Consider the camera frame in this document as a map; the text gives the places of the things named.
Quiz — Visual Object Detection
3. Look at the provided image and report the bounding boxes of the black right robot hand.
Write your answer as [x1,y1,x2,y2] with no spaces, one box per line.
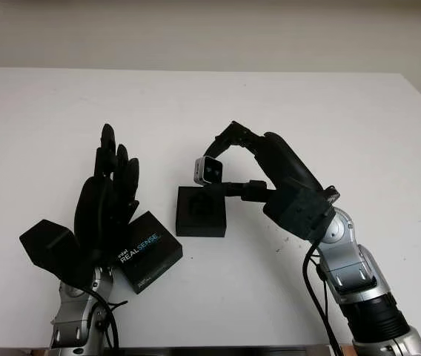
[204,120,325,203]

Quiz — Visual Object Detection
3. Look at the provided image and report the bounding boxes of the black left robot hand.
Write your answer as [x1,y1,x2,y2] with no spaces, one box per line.
[73,123,141,267]

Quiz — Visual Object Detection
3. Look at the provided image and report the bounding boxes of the black RealSense box lid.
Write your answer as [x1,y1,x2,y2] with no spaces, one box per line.
[115,210,185,295]

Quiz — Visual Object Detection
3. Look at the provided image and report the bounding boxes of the small silver depth camera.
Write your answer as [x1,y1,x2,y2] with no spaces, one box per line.
[193,156,224,185]

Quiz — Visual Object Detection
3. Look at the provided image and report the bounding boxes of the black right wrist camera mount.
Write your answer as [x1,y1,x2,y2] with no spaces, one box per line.
[262,185,342,243]

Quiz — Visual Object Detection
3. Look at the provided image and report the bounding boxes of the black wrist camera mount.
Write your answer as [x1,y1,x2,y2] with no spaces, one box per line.
[262,185,342,243]
[19,219,97,287]

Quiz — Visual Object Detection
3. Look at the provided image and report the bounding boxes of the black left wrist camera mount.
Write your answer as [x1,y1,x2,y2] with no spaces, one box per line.
[19,219,97,287]

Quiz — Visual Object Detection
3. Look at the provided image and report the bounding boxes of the black camera box base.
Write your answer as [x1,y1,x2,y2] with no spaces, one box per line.
[175,185,228,239]

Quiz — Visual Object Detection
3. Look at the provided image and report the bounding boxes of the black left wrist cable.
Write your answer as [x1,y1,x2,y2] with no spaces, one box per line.
[83,288,129,350]

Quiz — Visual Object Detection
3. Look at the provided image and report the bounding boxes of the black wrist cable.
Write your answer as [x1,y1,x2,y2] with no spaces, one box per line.
[302,243,342,356]
[83,288,129,350]

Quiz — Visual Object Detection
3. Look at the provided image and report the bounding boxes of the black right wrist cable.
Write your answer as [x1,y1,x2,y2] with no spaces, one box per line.
[302,243,342,356]

